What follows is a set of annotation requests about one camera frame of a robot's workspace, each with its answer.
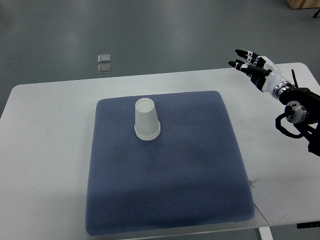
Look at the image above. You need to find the black table control panel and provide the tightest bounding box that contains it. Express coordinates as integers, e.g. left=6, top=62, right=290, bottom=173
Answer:
left=296, top=221, right=320, bottom=229

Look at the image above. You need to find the white paper cup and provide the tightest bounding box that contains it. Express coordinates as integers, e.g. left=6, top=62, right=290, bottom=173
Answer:
left=134, top=97, right=161, bottom=136
left=135, top=131, right=161, bottom=141

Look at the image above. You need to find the blue textured cushion mat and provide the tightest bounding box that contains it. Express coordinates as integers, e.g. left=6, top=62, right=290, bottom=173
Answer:
left=85, top=91, right=255, bottom=236

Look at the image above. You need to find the wooden box corner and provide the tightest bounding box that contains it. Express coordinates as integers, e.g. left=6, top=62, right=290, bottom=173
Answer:
left=286, top=0, right=320, bottom=10

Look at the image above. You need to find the white paper cup on mat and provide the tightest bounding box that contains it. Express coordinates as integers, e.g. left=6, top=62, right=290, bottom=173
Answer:
left=135, top=131, right=161, bottom=141

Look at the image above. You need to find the upper metal floor plate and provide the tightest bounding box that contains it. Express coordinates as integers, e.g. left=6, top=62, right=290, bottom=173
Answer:
left=97, top=53, right=111, bottom=63

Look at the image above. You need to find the white table leg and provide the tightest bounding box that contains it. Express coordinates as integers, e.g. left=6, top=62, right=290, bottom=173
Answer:
left=258, top=227, right=274, bottom=240

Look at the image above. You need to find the white paper tag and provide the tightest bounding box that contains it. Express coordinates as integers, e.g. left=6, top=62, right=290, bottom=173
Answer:
left=250, top=180, right=286, bottom=225

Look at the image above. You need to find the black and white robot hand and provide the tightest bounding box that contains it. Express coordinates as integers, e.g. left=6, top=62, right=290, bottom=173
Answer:
left=228, top=49, right=293, bottom=99

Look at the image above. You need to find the black stand foot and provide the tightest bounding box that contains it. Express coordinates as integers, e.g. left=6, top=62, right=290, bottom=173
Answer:
left=313, top=9, right=320, bottom=18

